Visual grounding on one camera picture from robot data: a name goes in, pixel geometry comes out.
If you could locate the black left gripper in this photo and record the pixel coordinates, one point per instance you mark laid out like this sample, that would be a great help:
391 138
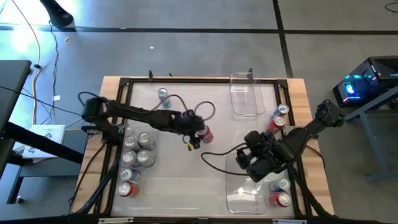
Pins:
189 126

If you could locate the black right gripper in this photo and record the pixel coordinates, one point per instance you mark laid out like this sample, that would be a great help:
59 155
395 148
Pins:
242 158

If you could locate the red Fanta can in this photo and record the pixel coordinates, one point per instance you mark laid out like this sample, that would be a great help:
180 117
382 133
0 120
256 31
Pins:
125 188
283 199
206 135
278 121

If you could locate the clear plastic bin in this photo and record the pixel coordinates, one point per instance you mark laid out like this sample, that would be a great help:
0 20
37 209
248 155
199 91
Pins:
245 196
247 102
141 128

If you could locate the blue silver Red Bull can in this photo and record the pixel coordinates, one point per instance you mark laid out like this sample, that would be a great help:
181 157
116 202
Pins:
162 92
283 184
282 109
127 174

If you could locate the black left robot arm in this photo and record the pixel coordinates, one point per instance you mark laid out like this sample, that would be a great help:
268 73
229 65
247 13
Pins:
130 112

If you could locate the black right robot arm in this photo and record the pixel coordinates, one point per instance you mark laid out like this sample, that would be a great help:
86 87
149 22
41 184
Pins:
298 137

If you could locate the small black clamp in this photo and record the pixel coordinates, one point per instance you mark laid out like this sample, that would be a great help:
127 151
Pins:
250 73
150 75

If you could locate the grey metal stand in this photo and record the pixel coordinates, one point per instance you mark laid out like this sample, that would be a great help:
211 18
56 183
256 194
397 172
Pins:
373 149

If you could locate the small white tag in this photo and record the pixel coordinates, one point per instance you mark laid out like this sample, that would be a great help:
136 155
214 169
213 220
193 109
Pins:
57 97

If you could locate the white booklet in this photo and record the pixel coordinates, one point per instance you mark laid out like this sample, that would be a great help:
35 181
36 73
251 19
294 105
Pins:
48 133

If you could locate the black computer case with lights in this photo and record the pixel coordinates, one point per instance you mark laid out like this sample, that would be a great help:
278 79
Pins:
379 68

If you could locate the white paper sheet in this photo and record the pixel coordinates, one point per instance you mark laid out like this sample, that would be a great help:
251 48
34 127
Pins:
32 152

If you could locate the black stand foot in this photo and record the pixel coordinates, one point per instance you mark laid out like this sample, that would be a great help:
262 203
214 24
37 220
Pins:
57 14

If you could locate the black desk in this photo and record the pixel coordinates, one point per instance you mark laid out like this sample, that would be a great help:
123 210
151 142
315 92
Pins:
12 87

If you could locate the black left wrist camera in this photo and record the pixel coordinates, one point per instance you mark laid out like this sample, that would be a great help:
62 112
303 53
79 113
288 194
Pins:
187 114

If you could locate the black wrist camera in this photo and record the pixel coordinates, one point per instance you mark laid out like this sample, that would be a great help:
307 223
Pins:
253 137
187 114

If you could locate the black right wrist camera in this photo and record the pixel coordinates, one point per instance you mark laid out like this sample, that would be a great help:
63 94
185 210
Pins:
253 137

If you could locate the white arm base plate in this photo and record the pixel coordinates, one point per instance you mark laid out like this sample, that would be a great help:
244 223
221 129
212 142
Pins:
289 130

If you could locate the white frame bracket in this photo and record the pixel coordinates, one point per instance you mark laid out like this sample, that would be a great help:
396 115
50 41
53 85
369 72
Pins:
115 220
289 221

